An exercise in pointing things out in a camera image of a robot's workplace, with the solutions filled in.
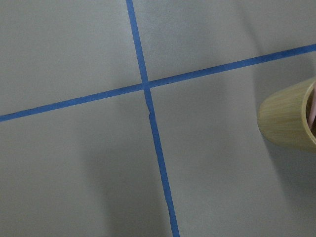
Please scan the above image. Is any bamboo wooden cup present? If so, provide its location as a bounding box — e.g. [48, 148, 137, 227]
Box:
[257, 78, 316, 153]

